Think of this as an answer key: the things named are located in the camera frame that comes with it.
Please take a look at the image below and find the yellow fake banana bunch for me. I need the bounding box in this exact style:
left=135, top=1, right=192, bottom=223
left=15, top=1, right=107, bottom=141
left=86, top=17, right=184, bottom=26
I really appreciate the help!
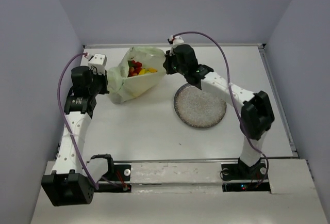
left=138, top=68, right=158, bottom=75

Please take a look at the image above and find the light green plastic bag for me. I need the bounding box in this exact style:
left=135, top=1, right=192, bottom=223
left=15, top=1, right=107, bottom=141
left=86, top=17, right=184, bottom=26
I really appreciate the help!
left=107, top=46, right=166, bottom=104

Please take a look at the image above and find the red fake cherry cluster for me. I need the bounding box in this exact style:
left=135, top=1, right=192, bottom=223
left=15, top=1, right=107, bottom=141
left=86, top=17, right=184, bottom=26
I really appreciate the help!
left=128, top=60, right=142, bottom=77

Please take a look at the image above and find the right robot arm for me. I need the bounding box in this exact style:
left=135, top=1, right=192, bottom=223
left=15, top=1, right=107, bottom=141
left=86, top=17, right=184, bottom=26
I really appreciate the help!
left=163, top=44, right=275, bottom=179

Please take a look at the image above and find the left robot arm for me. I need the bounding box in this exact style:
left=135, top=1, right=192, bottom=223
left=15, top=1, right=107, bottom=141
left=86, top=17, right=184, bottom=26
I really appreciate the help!
left=41, top=66, right=114, bottom=206

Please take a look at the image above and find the speckled ceramic plate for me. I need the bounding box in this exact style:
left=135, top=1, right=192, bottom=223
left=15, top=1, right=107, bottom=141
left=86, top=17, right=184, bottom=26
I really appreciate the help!
left=173, top=84, right=227, bottom=129

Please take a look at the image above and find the white front board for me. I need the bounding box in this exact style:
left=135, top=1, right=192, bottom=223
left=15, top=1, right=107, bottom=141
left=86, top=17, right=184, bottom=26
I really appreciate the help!
left=32, top=159, right=327, bottom=223

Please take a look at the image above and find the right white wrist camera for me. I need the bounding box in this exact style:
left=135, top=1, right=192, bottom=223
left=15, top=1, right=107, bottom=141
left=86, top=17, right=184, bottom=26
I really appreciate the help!
left=168, top=36, right=185, bottom=47

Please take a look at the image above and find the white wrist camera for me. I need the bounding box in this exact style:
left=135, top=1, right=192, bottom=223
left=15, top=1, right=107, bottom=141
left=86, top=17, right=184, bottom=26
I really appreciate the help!
left=87, top=54, right=107, bottom=76
left=168, top=36, right=185, bottom=47

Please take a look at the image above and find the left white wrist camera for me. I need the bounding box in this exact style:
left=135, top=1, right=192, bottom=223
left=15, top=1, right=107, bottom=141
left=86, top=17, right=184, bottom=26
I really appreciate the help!
left=87, top=54, right=107, bottom=76

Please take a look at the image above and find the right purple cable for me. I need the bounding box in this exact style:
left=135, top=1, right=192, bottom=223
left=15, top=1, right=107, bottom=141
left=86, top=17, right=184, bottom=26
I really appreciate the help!
left=173, top=31, right=269, bottom=191

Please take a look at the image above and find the purple cable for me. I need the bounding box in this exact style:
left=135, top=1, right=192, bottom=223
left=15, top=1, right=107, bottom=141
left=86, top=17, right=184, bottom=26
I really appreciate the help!
left=57, top=52, right=124, bottom=190
left=173, top=31, right=269, bottom=191

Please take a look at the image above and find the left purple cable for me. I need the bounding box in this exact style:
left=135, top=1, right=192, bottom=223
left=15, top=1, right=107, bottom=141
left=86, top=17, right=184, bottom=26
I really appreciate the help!
left=57, top=52, right=124, bottom=190

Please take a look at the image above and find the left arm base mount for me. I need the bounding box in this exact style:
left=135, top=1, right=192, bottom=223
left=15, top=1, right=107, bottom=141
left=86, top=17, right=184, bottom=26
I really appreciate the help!
left=97, top=164, right=132, bottom=193

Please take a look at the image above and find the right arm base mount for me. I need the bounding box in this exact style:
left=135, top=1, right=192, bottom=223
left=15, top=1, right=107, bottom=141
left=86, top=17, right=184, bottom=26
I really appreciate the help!
left=219, top=163, right=271, bottom=193

